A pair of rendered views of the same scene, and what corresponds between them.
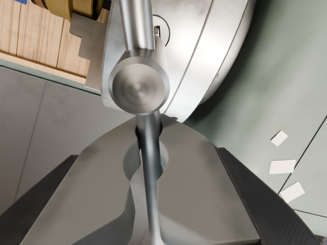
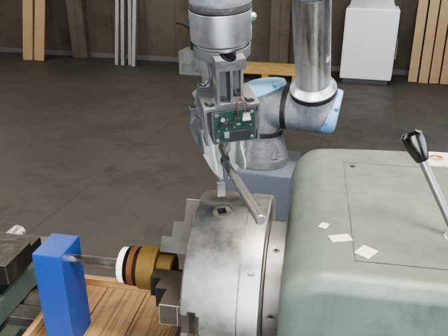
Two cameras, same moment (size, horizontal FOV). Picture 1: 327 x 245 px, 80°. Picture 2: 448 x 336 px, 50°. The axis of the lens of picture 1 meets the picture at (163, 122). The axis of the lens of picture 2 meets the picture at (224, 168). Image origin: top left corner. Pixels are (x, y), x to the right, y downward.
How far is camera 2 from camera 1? 0.72 m
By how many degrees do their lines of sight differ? 86
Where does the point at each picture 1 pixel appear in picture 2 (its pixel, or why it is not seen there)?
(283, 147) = (331, 229)
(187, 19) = (239, 203)
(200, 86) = (259, 229)
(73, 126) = not seen: outside the picture
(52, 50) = not seen: outside the picture
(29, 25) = not seen: outside the picture
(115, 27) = (199, 210)
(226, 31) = (263, 205)
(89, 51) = (166, 284)
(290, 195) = (365, 253)
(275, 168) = (335, 239)
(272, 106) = (309, 217)
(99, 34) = (176, 275)
